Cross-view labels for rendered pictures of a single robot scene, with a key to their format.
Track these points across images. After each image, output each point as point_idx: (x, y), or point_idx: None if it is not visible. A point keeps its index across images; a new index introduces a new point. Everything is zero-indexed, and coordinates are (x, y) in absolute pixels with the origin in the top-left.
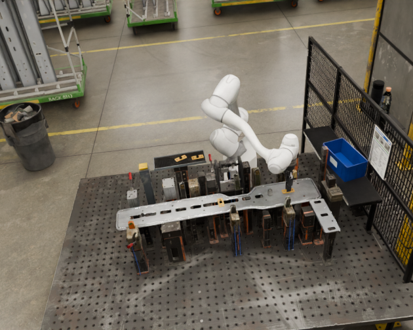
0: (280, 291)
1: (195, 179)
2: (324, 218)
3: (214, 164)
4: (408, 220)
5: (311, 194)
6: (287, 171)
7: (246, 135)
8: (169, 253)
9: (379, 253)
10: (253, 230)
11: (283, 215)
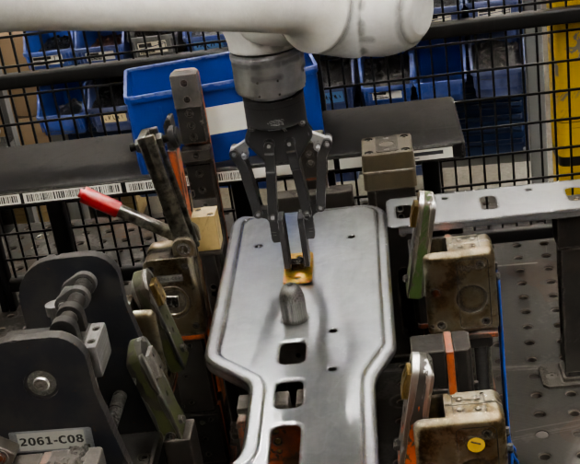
0: None
1: None
2: (510, 203)
3: None
4: None
5: (346, 221)
6: (287, 138)
7: (121, 2)
8: None
9: (556, 267)
10: None
11: (437, 318)
